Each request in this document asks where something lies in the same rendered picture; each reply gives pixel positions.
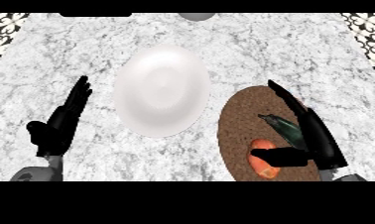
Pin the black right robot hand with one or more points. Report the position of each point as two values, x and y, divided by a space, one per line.
319 138

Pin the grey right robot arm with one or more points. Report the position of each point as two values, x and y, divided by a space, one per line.
344 177

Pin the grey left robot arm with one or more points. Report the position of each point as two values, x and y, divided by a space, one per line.
40 171

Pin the grey round object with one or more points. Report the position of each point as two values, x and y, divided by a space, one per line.
195 16

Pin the white oval plate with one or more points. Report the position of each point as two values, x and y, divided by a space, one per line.
161 90

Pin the brown round placemat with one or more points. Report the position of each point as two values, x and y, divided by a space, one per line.
244 129

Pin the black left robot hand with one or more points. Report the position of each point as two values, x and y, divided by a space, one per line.
61 124

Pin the dark green eggplant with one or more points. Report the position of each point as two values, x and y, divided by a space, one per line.
288 129

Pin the orange carrot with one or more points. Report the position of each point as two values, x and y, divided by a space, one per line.
263 167

